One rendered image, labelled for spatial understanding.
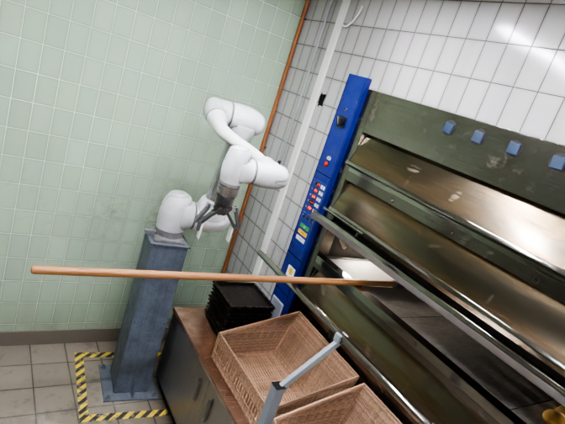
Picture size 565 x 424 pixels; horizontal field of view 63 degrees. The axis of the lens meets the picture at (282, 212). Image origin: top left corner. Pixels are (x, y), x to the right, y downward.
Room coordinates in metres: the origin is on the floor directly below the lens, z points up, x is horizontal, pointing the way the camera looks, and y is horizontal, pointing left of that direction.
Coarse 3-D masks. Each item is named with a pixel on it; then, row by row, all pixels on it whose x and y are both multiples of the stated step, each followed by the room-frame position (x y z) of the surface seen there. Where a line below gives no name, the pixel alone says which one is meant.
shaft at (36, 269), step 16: (32, 272) 1.33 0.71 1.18; (48, 272) 1.36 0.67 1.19; (64, 272) 1.39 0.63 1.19; (80, 272) 1.41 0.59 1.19; (96, 272) 1.44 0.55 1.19; (112, 272) 1.48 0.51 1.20; (128, 272) 1.51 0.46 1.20; (144, 272) 1.54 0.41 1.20; (160, 272) 1.58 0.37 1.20; (176, 272) 1.62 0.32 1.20
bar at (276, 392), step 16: (320, 320) 1.73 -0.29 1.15; (336, 336) 1.62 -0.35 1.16; (320, 352) 1.59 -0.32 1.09; (352, 352) 1.55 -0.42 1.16; (304, 368) 1.55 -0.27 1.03; (368, 368) 1.47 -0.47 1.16; (272, 384) 1.50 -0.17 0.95; (288, 384) 1.52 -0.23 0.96; (384, 384) 1.40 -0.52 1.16; (272, 400) 1.48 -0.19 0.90; (400, 400) 1.34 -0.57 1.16; (272, 416) 1.50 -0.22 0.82; (416, 416) 1.28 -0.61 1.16
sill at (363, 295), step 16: (320, 256) 2.41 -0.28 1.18; (336, 272) 2.26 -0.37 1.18; (352, 288) 2.14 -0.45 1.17; (368, 304) 2.04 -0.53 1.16; (384, 320) 1.94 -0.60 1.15; (400, 320) 1.93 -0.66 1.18; (400, 336) 1.85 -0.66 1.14; (416, 336) 1.82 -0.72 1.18; (432, 352) 1.72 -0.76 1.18; (448, 368) 1.64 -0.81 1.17; (464, 384) 1.57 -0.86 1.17; (480, 400) 1.51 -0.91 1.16; (496, 400) 1.51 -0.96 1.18; (496, 416) 1.45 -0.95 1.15; (512, 416) 1.44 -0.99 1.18
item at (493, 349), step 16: (320, 224) 2.24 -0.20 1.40; (336, 224) 2.38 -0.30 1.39; (368, 256) 1.94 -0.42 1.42; (384, 272) 1.84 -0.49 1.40; (432, 304) 1.63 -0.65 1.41; (448, 304) 1.74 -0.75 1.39; (448, 320) 1.56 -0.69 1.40; (480, 336) 1.46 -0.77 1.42; (496, 352) 1.40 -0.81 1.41; (544, 384) 1.26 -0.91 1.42; (560, 400) 1.22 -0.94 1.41
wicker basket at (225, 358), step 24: (264, 336) 2.24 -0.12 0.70; (288, 336) 2.30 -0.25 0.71; (216, 360) 2.04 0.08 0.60; (240, 360) 2.12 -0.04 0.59; (264, 360) 2.19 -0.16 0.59; (288, 360) 2.21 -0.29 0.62; (336, 360) 2.03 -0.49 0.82; (240, 384) 1.93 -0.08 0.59; (264, 384) 1.99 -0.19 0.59; (312, 384) 2.04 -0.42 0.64; (336, 384) 1.84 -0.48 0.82; (240, 408) 1.78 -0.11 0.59; (288, 408) 1.71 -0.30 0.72
